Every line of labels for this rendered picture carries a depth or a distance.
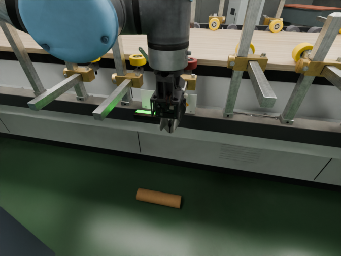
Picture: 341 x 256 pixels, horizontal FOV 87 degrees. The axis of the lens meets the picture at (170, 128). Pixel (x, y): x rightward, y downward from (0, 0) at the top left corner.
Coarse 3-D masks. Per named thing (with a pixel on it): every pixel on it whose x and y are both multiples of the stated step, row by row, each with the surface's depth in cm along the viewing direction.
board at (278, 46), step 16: (0, 32) 135; (192, 32) 135; (208, 32) 135; (224, 32) 135; (240, 32) 135; (256, 32) 135; (288, 32) 135; (0, 48) 105; (32, 48) 100; (128, 48) 100; (144, 48) 100; (192, 48) 100; (208, 48) 100; (224, 48) 100; (256, 48) 100; (272, 48) 100; (288, 48) 100; (336, 48) 100; (208, 64) 86; (224, 64) 85; (272, 64) 80; (288, 64) 80
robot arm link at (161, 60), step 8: (152, 56) 37; (160, 56) 36; (168, 56) 36; (176, 56) 36; (184, 56) 38; (152, 64) 38; (160, 64) 37; (168, 64) 37; (176, 64) 37; (184, 64) 39; (168, 72) 39
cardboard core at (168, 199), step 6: (138, 192) 121; (144, 192) 121; (150, 192) 121; (156, 192) 121; (162, 192) 123; (138, 198) 121; (144, 198) 120; (150, 198) 119; (156, 198) 118; (162, 198) 118; (168, 198) 118; (174, 198) 118; (180, 198) 118; (162, 204) 119; (168, 204) 117; (174, 204) 116; (180, 204) 122
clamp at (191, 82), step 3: (183, 75) 77; (186, 75) 77; (189, 75) 77; (195, 75) 77; (183, 78) 75; (186, 78) 75; (189, 78) 75; (192, 78) 75; (195, 78) 75; (189, 81) 75; (192, 81) 74; (195, 81) 74; (189, 84) 76; (192, 84) 75; (195, 84) 76; (189, 87) 76; (192, 87) 76
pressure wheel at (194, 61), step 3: (189, 57) 85; (192, 57) 85; (189, 60) 82; (192, 60) 82; (195, 60) 81; (189, 63) 80; (192, 63) 80; (195, 63) 81; (189, 66) 81; (192, 66) 81; (195, 66) 82; (186, 69) 82; (189, 69) 82; (192, 69) 82
